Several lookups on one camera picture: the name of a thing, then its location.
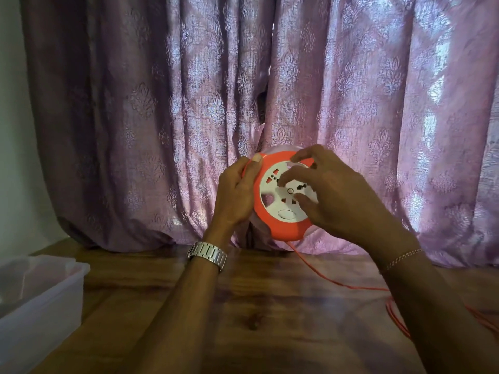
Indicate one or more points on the translucent plastic storage bin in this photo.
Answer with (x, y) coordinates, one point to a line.
(35, 303)

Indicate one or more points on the person's left forearm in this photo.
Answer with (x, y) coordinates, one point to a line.
(175, 319)

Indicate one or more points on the person's left hand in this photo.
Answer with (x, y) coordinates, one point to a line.
(232, 198)

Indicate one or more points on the person's right middle finger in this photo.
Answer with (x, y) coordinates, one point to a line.
(294, 174)

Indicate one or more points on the person's left thumb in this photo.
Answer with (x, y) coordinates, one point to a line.
(252, 169)

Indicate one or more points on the person's right forearm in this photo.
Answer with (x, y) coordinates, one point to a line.
(440, 319)

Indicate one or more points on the silver metal wristwatch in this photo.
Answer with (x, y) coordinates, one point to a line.
(207, 254)

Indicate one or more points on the person's right hand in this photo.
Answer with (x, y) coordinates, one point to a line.
(343, 202)

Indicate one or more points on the person's right thumb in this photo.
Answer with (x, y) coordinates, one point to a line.
(306, 204)

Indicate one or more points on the pink patterned curtain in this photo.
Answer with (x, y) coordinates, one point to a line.
(382, 112)
(148, 120)

